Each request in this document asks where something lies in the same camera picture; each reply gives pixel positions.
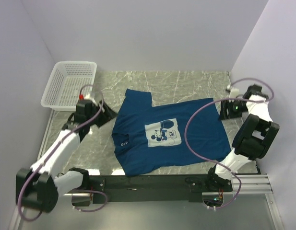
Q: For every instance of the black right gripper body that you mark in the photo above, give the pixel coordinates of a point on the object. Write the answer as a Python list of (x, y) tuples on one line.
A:
[(238, 108)]

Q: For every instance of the white perforated plastic basket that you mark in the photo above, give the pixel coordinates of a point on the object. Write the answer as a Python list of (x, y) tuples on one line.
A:
[(65, 84)]

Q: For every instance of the blue printed t-shirt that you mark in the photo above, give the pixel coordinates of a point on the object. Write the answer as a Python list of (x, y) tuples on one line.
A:
[(147, 137)]

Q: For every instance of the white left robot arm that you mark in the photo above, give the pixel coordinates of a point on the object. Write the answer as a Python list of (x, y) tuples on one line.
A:
[(40, 186)]

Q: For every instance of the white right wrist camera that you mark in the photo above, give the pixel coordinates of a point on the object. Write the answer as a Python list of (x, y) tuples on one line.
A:
[(233, 92)]

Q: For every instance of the aluminium frame rail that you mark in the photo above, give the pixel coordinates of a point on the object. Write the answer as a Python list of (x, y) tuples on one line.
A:
[(248, 184)]

